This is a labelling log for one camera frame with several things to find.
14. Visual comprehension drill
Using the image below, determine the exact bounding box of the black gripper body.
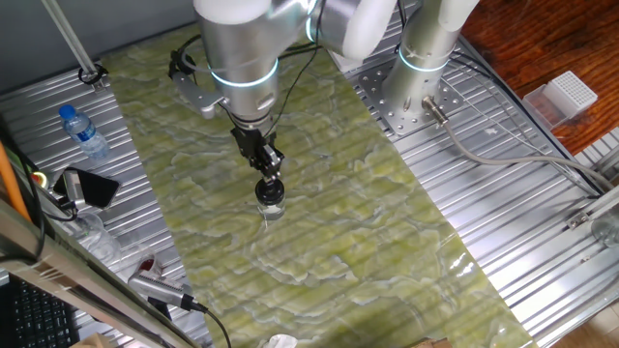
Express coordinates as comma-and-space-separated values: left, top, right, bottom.
230, 126, 284, 174

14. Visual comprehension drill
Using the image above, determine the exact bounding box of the green marble pattern mat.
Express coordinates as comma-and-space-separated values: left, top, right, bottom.
101, 23, 538, 348

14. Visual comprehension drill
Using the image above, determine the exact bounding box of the glass cup with brown liquid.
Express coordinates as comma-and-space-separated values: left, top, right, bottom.
128, 253, 168, 284

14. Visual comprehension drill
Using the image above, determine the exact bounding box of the black smartphone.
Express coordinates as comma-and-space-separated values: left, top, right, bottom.
52, 166, 121, 210

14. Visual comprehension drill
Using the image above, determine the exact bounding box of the white crumpled tissue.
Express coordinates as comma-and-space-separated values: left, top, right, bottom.
263, 333, 299, 348

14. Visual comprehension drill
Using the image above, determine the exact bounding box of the blue capped water bottle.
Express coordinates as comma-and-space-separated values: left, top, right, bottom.
58, 103, 111, 160

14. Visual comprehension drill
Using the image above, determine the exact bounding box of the large clear glass cup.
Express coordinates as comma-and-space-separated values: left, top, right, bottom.
72, 212, 123, 266

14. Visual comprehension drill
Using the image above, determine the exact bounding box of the aluminium pole with black clamp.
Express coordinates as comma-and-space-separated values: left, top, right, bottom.
41, 0, 108, 93

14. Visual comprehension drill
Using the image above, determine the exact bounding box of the orange tube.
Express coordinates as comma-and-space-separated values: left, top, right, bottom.
0, 142, 33, 223

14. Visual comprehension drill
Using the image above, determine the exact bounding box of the clear plastic box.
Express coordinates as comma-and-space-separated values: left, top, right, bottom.
521, 84, 570, 131

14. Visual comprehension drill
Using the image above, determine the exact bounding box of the black keyboard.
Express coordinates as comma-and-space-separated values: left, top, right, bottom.
0, 275, 81, 348

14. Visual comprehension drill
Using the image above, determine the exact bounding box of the white pipette tip box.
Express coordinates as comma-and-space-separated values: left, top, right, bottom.
544, 71, 600, 121

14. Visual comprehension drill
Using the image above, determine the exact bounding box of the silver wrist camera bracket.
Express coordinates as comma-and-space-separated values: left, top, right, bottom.
167, 50, 226, 120

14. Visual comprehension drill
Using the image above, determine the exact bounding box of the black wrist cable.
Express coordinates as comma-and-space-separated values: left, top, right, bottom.
266, 0, 323, 142

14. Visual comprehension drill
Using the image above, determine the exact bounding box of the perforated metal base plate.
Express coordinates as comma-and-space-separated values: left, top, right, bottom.
355, 57, 465, 137

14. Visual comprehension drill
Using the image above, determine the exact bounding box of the black camera cable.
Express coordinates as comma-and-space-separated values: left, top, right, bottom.
191, 300, 234, 348

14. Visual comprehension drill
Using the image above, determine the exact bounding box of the grey base cable with connector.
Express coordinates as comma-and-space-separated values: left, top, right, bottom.
421, 95, 615, 192

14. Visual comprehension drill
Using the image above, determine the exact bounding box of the aluminium frame bar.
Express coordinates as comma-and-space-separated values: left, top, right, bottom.
0, 200, 200, 348

